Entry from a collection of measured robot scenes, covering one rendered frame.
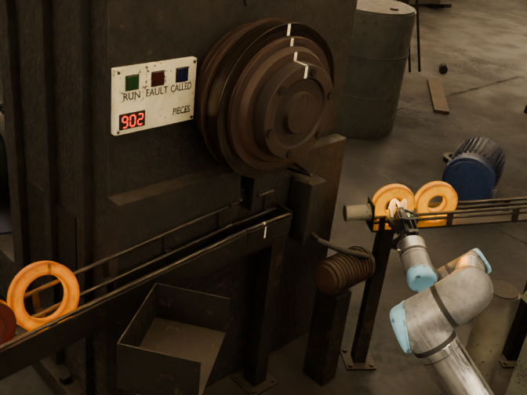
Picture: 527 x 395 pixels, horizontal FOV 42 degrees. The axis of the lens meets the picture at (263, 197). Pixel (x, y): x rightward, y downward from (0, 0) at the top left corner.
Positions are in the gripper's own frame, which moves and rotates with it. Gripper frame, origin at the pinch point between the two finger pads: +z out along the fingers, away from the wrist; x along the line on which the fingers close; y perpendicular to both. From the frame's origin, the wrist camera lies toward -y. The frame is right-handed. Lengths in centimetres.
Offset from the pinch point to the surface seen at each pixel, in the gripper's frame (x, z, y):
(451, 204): -20.8, -1.0, 0.9
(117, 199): 94, -26, 25
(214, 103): 68, -12, 49
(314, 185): 30.6, -1.6, 9.0
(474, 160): -96, 109, -76
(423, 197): -9.9, -0.2, 3.3
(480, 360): -32, -42, -36
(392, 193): 1.9, 0.2, 4.7
